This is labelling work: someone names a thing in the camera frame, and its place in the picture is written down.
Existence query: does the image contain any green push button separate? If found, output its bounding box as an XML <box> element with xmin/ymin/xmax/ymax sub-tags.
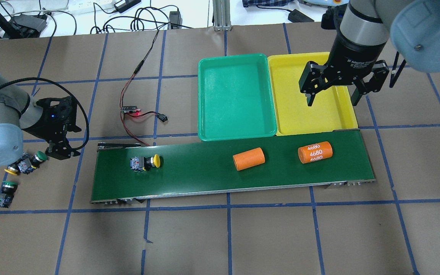
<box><xmin>0</xmin><ymin>181</ymin><xmax>19</xmax><ymax>208</ymax></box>

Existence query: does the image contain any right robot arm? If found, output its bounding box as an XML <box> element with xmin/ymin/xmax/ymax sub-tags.
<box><xmin>299</xmin><ymin>0</ymin><xmax>440</xmax><ymax>106</ymax></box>

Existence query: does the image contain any green conveyor belt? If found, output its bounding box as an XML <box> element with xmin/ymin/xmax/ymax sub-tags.
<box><xmin>90</xmin><ymin>130</ymin><xmax>375</xmax><ymax>204</ymax></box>

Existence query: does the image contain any orange cylinder with 4680 label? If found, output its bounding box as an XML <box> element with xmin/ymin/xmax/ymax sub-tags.
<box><xmin>298</xmin><ymin>141</ymin><xmax>333</xmax><ymax>164</ymax></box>

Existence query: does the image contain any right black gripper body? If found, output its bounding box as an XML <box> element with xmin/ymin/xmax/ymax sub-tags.
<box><xmin>299</xmin><ymin>31</ymin><xmax>389</xmax><ymax>96</ymax></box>

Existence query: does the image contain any aluminium frame post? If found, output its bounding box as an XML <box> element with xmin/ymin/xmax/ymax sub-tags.
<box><xmin>212</xmin><ymin>0</ymin><xmax>232</xmax><ymax>31</ymax></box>

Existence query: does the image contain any yellow push button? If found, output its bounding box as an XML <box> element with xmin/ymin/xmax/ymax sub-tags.
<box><xmin>130</xmin><ymin>154</ymin><xmax>161</xmax><ymax>172</ymax></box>
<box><xmin>5</xmin><ymin>152</ymin><xmax>35</xmax><ymax>175</ymax></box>

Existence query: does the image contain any small controller circuit board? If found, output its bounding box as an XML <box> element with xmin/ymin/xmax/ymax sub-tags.
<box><xmin>120</xmin><ymin>105</ymin><xmax>141</xmax><ymax>113</ymax></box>

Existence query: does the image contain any plain orange cylinder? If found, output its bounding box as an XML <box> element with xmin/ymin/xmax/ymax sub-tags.
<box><xmin>233</xmin><ymin>147</ymin><xmax>266</xmax><ymax>171</ymax></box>

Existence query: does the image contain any green push button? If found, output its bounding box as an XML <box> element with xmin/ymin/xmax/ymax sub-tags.
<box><xmin>17</xmin><ymin>151</ymin><xmax>48</xmax><ymax>175</ymax></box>

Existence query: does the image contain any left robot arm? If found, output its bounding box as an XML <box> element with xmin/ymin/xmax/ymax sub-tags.
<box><xmin>0</xmin><ymin>74</ymin><xmax>83</xmax><ymax>167</ymax></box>

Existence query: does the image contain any red black power cable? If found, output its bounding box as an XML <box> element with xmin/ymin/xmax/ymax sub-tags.
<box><xmin>120</xmin><ymin>29</ymin><xmax>169</xmax><ymax>147</ymax></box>

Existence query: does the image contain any black power adapter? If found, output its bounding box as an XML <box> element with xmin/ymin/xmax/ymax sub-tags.
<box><xmin>288</xmin><ymin>9</ymin><xmax>314</xmax><ymax>23</ymax></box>

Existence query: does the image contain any green plastic tray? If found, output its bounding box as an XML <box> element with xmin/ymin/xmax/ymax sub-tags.
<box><xmin>197</xmin><ymin>53</ymin><xmax>277</xmax><ymax>141</ymax></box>

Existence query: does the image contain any yellow plastic tray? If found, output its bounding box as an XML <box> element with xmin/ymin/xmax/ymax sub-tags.
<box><xmin>267</xmin><ymin>52</ymin><xmax>359</xmax><ymax>136</ymax></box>

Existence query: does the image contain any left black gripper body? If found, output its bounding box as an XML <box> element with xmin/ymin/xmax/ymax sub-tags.
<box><xmin>23</xmin><ymin>96</ymin><xmax>82</xmax><ymax>151</ymax></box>

